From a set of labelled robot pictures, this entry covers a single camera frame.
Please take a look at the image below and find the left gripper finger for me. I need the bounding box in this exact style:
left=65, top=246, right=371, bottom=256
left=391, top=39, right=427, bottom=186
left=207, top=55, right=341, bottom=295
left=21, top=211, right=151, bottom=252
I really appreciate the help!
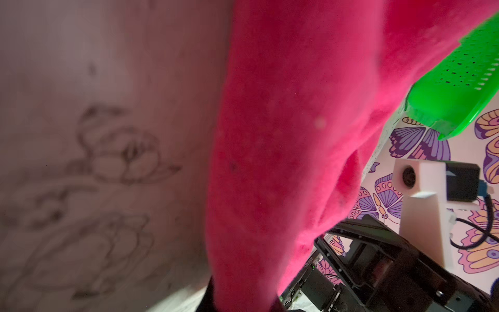
left=196, top=278, right=216, bottom=312

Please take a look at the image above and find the green plastic basket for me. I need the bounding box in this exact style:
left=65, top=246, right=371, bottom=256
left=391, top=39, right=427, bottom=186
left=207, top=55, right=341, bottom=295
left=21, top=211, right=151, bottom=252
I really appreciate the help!
left=406, top=14, right=498, bottom=140

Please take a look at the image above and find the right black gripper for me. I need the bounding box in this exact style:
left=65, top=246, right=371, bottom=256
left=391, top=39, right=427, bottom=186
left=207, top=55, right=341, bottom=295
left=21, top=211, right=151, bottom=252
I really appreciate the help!
left=281, top=216, right=498, bottom=311

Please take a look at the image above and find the magenta t-shirt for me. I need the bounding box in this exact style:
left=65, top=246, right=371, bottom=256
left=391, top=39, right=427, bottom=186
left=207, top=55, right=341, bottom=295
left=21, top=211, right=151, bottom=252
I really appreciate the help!
left=206, top=1, right=498, bottom=311

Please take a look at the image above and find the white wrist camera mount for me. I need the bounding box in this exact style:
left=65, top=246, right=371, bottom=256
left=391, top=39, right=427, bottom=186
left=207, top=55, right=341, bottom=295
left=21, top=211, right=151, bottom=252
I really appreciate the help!
left=392, top=159, right=494, bottom=271

